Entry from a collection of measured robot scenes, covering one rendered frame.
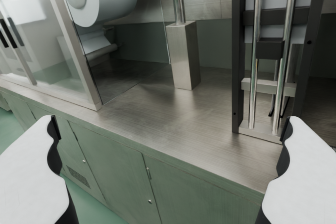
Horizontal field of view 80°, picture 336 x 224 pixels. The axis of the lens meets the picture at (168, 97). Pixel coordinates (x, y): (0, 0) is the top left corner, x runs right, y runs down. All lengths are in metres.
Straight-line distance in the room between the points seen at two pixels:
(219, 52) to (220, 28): 0.12
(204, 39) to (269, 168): 0.71
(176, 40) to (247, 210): 0.60
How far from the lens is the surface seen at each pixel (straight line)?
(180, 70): 0.86
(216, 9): 1.02
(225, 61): 1.06
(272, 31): 0.52
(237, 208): 0.64
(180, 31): 0.80
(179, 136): 0.63
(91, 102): 0.88
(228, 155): 0.57
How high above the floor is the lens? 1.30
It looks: 28 degrees down
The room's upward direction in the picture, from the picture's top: 10 degrees counter-clockwise
